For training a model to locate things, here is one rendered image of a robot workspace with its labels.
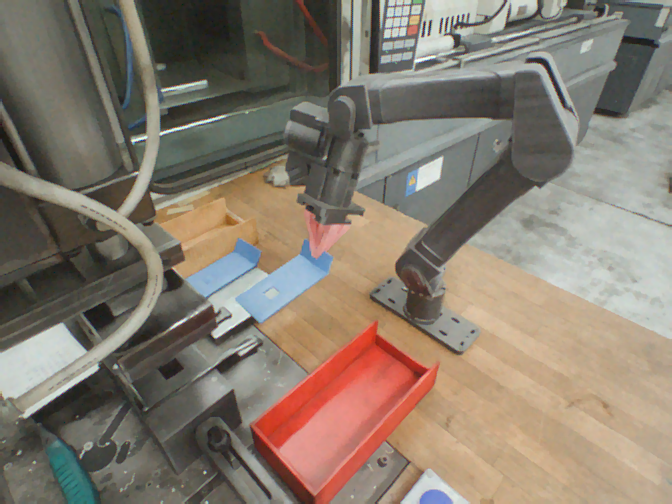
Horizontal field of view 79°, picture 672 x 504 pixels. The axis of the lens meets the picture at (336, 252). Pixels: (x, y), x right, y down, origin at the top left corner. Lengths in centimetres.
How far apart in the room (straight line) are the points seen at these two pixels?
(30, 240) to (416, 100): 43
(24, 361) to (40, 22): 52
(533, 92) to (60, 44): 42
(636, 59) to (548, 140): 440
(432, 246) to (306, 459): 34
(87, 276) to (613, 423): 69
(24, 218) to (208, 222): 63
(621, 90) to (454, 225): 440
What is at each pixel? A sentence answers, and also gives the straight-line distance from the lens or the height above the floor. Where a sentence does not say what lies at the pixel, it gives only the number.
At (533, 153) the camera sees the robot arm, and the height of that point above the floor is 125.
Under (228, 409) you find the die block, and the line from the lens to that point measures 59.
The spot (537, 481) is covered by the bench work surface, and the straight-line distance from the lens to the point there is 64.
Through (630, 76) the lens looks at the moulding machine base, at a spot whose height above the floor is 40.
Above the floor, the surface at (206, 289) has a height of 92.
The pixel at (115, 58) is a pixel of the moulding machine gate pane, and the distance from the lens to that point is 105.
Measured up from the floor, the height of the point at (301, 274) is 100.
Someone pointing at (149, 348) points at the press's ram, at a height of 113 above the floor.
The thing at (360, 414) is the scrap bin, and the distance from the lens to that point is 63.
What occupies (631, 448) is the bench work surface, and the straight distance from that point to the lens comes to 73.
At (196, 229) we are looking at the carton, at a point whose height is 92.
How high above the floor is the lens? 145
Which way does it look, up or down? 38 degrees down
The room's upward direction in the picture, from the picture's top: straight up
